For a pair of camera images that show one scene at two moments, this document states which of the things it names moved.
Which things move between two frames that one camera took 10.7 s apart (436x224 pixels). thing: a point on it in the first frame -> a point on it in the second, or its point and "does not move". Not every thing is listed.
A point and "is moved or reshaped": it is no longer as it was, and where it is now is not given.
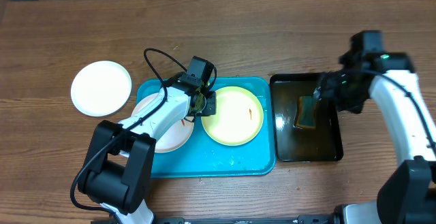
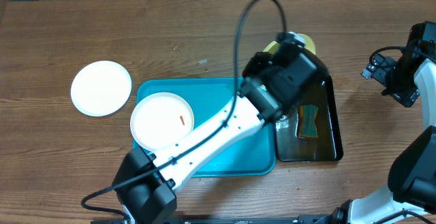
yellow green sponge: [306, 112] is moved or reshaped
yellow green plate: [238, 117] is moved or reshaped
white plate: [101, 88] does not move
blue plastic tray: [201, 156] does not move
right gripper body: [343, 92] -> [388, 75]
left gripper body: [210, 105] -> [259, 67]
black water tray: [297, 144] does not move
